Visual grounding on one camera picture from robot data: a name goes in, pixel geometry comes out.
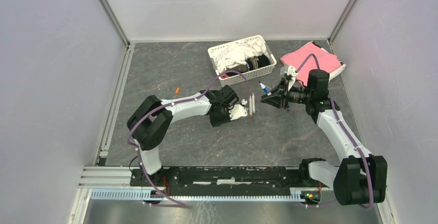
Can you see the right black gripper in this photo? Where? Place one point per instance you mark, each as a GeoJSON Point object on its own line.
{"type": "Point", "coordinates": [280, 95]}

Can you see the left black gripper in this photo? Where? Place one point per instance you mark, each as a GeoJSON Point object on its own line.
{"type": "Point", "coordinates": [215, 123]}

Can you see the white pen blue ends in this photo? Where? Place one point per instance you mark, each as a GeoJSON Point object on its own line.
{"type": "Point", "coordinates": [265, 88]}

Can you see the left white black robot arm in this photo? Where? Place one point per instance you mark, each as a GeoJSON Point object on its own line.
{"type": "Point", "coordinates": [152, 119]}

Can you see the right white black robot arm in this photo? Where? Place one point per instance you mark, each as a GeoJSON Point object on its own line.
{"type": "Point", "coordinates": [361, 177]}

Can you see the white pen blue tip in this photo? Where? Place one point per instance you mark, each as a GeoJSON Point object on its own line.
{"type": "Point", "coordinates": [253, 104]}

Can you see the black cloth in basket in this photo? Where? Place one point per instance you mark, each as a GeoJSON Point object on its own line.
{"type": "Point", "coordinates": [252, 63]}

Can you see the white plastic basket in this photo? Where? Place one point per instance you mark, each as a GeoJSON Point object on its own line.
{"type": "Point", "coordinates": [231, 77]}

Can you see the white cloth in basket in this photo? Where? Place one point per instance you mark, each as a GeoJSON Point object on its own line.
{"type": "Point", "coordinates": [237, 53]}

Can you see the white cloth under pink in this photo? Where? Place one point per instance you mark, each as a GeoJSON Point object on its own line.
{"type": "Point", "coordinates": [331, 64]}

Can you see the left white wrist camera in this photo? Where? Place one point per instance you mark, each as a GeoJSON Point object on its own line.
{"type": "Point", "coordinates": [238, 110]}

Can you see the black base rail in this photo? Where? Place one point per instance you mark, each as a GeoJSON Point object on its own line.
{"type": "Point", "coordinates": [236, 181]}

